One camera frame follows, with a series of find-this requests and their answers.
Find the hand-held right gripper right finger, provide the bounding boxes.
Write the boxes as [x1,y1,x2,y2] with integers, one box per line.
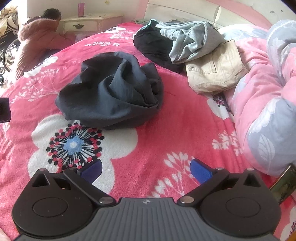
[178,159,262,207]

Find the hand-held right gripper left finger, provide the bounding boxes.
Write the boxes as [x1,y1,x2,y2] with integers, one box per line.
[31,159,117,207]

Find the dark navy pants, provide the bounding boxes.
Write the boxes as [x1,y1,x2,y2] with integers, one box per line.
[55,51,163,131]

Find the pink floral blanket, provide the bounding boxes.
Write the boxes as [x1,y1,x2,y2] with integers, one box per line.
[0,22,296,241]

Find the black wheelchair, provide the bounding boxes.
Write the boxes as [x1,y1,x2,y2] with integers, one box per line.
[0,32,23,88]

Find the patterned cloth bundle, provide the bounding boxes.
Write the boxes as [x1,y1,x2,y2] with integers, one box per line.
[0,5,19,35]

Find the pink and grey quilt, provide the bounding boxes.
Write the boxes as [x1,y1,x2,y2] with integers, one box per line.
[217,20,296,176]

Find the beige pants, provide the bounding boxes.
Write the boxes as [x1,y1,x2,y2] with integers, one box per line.
[186,39,250,94]

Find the cream nightstand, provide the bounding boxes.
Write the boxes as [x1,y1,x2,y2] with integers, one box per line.
[59,13,124,39]

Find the grey sweatshirt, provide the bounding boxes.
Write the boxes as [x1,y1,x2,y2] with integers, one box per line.
[153,20,228,65]

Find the black garment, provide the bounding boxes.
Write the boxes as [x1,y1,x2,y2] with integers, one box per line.
[133,20,188,73]

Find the pink and white headboard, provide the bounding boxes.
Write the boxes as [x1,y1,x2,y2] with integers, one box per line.
[136,0,296,30]

